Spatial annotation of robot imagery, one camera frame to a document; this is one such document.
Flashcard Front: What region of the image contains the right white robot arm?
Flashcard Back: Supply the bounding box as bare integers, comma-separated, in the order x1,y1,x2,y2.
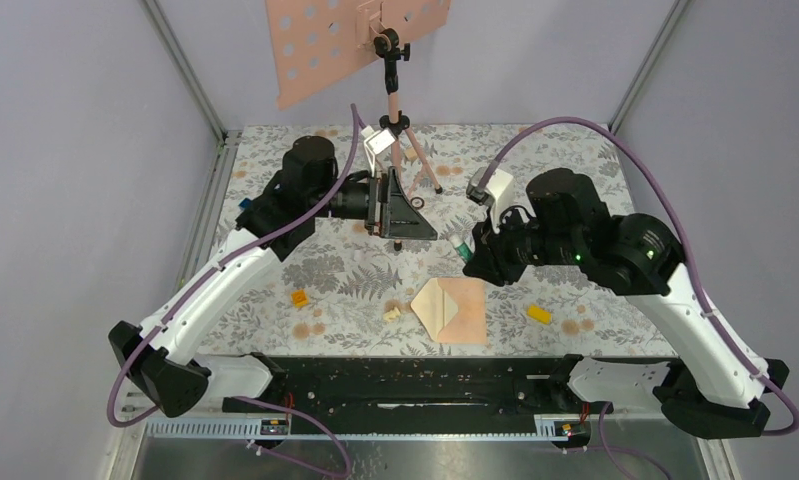
463,168,789,439

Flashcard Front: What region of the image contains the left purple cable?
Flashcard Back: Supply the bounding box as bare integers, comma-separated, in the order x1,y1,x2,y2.
106,103,367,480

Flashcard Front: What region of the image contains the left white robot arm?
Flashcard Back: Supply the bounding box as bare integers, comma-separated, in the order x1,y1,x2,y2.
108,128,438,418

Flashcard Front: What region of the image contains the cream chess knight piece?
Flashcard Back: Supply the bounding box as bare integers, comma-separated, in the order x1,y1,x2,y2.
382,307,402,323

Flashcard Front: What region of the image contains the yellow toy brick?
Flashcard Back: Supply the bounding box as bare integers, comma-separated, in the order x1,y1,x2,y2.
526,305,552,325

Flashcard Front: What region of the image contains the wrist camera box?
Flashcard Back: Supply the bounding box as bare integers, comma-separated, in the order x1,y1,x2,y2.
361,125,396,176
466,167,515,233

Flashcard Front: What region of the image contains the green white glue stick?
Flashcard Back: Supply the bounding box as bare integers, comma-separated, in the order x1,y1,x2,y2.
449,234,473,263

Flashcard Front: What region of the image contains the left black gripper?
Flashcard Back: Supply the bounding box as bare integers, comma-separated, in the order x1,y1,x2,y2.
310,166,438,240

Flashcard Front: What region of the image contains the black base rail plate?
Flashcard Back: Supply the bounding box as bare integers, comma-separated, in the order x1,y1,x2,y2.
157,354,685,439

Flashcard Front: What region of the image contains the purple cable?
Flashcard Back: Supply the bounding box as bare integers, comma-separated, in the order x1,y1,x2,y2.
106,103,367,480
478,116,799,480

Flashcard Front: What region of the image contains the orange square toy brick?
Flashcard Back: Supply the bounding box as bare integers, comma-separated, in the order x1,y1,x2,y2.
290,290,310,308

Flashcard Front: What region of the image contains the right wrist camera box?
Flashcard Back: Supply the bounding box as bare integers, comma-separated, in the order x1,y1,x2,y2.
466,167,515,233

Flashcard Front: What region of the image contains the tan paper envelope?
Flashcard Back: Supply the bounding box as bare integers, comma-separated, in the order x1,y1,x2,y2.
411,277,487,345

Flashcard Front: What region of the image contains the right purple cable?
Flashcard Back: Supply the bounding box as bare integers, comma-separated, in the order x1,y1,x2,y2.
478,116,799,480

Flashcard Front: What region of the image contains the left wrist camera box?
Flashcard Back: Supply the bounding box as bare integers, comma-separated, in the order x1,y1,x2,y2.
361,125,396,176

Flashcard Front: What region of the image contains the pink perforated music stand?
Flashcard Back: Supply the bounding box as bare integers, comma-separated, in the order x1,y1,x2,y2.
263,0,453,253

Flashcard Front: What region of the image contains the floral patterned table mat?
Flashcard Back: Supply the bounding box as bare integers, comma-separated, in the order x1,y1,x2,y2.
196,123,682,359

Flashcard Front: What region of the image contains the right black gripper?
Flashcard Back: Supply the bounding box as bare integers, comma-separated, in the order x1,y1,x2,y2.
463,201,585,286

